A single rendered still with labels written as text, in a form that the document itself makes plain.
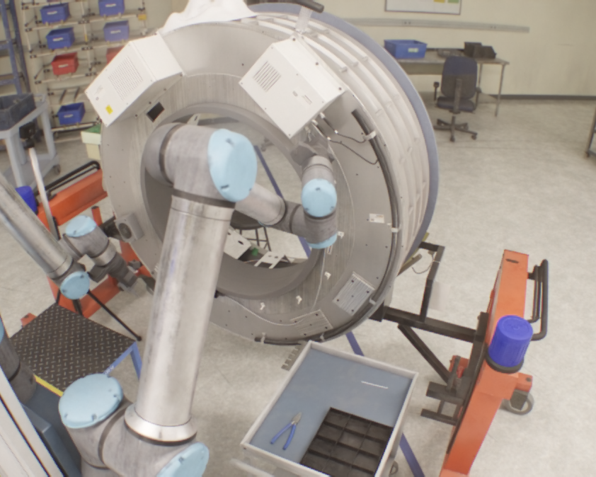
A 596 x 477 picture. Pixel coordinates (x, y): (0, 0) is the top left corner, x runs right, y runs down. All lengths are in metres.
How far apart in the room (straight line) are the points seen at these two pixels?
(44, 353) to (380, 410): 1.44
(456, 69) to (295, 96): 4.73
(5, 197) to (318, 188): 0.80
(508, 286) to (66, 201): 2.17
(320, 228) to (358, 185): 0.33
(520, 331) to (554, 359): 1.69
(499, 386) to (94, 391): 1.15
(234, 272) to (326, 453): 0.94
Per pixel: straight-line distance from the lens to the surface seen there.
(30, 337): 2.36
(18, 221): 1.30
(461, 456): 2.03
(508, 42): 8.79
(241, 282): 2.10
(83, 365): 2.12
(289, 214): 1.35
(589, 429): 2.88
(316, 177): 1.26
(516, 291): 1.89
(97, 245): 1.56
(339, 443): 1.62
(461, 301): 3.36
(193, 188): 0.81
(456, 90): 6.12
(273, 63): 1.45
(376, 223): 1.63
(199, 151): 0.81
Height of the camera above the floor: 2.02
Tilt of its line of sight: 32 degrees down
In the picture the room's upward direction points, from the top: straight up
